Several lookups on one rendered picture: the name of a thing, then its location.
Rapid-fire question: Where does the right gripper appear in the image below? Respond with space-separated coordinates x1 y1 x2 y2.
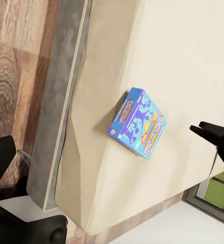
190 121 224 147

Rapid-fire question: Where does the board game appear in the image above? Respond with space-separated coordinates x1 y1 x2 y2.
107 87 168 160

